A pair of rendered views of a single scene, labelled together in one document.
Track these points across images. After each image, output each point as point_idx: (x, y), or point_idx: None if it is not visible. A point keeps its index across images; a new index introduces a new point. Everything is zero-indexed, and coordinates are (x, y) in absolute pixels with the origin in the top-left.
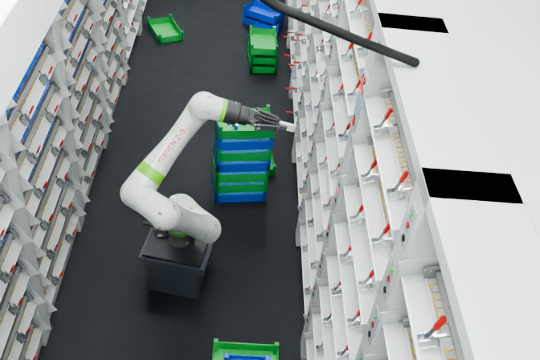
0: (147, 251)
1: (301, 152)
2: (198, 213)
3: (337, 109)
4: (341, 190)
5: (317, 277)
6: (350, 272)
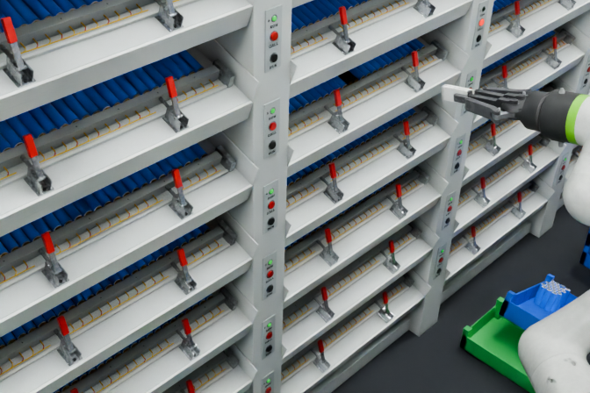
0: None
1: None
2: (562, 346)
3: (369, 39)
4: None
5: (450, 190)
6: (523, 23)
